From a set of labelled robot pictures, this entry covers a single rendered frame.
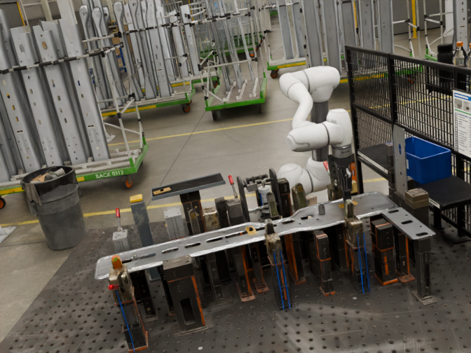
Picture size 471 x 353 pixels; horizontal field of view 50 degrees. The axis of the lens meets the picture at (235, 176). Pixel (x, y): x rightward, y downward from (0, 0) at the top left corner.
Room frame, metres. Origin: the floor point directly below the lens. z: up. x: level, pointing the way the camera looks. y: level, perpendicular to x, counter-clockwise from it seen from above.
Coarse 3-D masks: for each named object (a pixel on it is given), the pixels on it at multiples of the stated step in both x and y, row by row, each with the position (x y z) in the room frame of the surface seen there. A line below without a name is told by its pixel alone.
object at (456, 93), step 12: (456, 96) 2.18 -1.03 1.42; (468, 96) 2.09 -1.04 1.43; (456, 108) 2.18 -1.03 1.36; (468, 108) 2.10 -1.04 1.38; (468, 120) 2.10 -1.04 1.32; (456, 132) 2.19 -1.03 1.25; (468, 132) 2.10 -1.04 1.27; (456, 144) 2.19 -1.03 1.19; (468, 144) 2.10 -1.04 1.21; (468, 156) 2.10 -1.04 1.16
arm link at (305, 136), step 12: (300, 84) 2.56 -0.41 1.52; (288, 96) 2.58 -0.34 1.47; (300, 96) 2.48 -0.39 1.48; (300, 108) 2.34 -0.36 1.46; (300, 120) 2.22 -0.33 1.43; (300, 132) 2.07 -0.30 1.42; (312, 132) 2.07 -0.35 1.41; (324, 132) 2.08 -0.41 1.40; (288, 144) 2.10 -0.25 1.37; (300, 144) 2.05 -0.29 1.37; (312, 144) 2.06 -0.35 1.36; (324, 144) 2.08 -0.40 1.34
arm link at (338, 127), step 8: (336, 112) 2.11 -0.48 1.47; (344, 112) 2.11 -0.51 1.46; (328, 120) 2.12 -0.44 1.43; (336, 120) 2.09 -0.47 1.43; (344, 120) 2.09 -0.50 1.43; (328, 128) 2.09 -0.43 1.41; (336, 128) 2.08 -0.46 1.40; (344, 128) 2.09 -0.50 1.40; (328, 136) 2.07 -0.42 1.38; (336, 136) 2.08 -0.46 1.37; (344, 136) 2.09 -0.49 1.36; (328, 144) 2.09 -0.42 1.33; (336, 144) 2.10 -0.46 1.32; (344, 144) 2.09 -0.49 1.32
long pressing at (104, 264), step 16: (368, 192) 2.25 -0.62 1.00; (304, 208) 2.21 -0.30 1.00; (336, 208) 2.15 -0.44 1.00; (368, 208) 2.09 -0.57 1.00; (384, 208) 2.06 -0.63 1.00; (240, 224) 2.16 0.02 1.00; (256, 224) 2.14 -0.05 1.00; (288, 224) 2.08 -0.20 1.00; (304, 224) 2.05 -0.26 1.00; (320, 224) 2.02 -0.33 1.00; (336, 224) 2.01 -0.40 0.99; (176, 240) 2.12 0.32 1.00; (192, 240) 2.09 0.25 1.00; (224, 240) 2.04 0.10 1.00; (240, 240) 2.01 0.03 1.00; (256, 240) 1.99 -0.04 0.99; (128, 256) 2.05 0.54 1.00; (160, 256) 2.00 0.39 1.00; (176, 256) 1.97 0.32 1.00; (192, 256) 1.95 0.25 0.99; (96, 272) 1.96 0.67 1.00
